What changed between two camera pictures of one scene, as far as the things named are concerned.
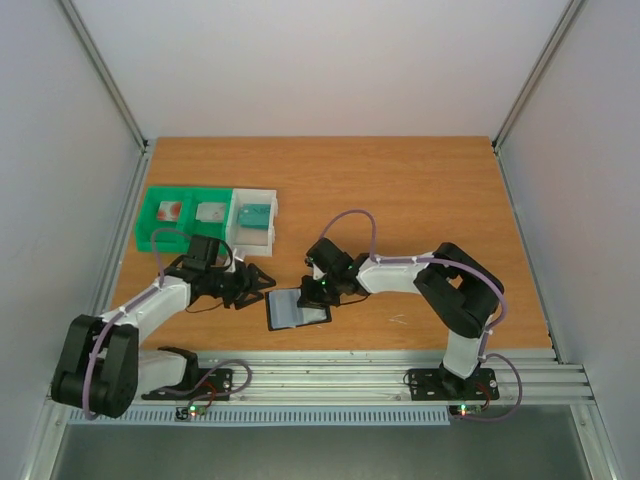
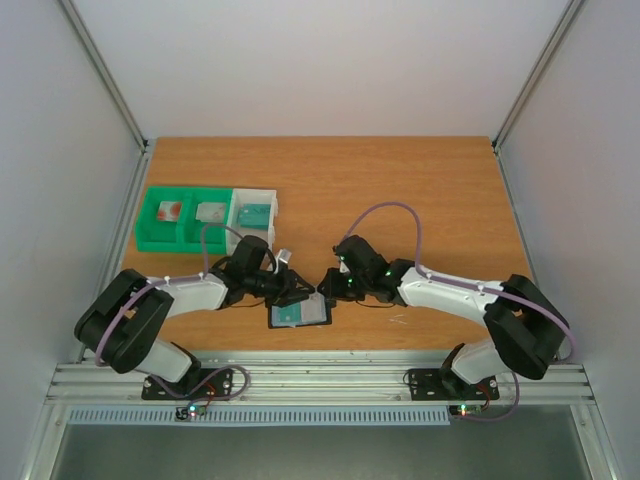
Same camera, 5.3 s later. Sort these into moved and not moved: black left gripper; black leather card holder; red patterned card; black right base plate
Moved: black left gripper
Not moved: black leather card holder; red patterned card; black right base plate
